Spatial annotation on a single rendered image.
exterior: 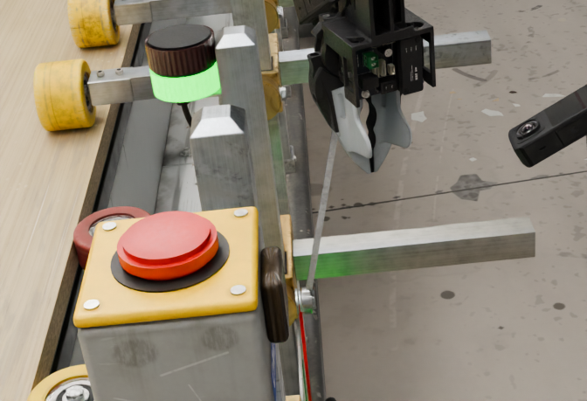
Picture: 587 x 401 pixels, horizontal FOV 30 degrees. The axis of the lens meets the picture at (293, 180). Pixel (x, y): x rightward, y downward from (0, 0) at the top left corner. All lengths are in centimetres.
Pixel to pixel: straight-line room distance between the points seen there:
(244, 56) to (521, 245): 35
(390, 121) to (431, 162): 205
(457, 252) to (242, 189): 43
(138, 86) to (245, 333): 88
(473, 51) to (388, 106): 35
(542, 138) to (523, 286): 147
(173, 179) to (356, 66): 91
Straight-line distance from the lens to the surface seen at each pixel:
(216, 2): 150
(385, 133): 96
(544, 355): 231
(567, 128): 104
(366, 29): 85
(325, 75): 91
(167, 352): 43
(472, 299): 246
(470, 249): 110
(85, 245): 107
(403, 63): 87
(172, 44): 93
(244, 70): 94
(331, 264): 109
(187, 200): 169
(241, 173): 70
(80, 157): 125
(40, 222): 114
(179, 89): 94
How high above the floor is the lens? 146
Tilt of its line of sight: 30 degrees down
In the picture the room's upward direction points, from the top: 7 degrees counter-clockwise
